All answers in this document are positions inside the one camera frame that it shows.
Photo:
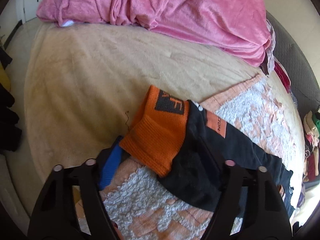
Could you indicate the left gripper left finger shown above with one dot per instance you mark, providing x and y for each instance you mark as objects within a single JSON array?
[{"x": 54, "y": 215}]

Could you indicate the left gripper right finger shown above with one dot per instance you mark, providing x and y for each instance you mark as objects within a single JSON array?
[{"x": 265, "y": 215}]

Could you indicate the black sweatshirt orange cuffs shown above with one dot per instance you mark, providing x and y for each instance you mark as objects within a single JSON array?
[{"x": 186, "y": 146}]

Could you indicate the pile of folded clothes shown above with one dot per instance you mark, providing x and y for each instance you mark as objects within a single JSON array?
[{"x": 311, "y": 137}]

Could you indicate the beige bed sheet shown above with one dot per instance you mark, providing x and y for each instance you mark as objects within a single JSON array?
[{"x": 85, "y": 82}]

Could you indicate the red pillow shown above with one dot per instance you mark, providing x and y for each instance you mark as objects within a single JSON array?
[{"x": 283, "y": 75}]

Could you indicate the dark grey headboard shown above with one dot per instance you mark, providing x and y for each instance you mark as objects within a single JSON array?
[{"x": 303, "y": 81}]

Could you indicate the lilac pajama garment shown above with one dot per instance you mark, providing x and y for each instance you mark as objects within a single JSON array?
[{"x": 267, "y": 65}]

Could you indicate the pink fleece blanket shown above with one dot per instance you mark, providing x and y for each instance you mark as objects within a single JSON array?
[{"x": 239, "y": 27}]

